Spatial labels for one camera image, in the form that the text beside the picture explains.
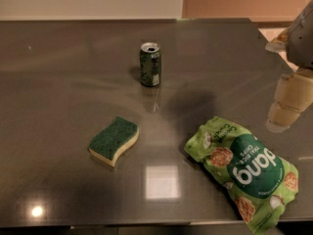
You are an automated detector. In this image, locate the green soda can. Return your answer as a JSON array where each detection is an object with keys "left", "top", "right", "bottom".
[{"left": 140, "top": 42, "right": 161, "bottom": 87}]

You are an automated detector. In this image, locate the green dang chips bag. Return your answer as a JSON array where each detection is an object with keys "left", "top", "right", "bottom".
[{"left": 185, "top": 117, "right": 298, "bottom": 235}]

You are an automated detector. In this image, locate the green and yellow sponge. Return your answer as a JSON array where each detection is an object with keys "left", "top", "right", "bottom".
[{"left": 88, "top": 117, "right": 139, "bottom": 167}]

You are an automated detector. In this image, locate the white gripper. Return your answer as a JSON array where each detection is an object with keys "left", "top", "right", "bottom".
[{"left": 265, "top": 0, "right": 313, "bottom": 133}]

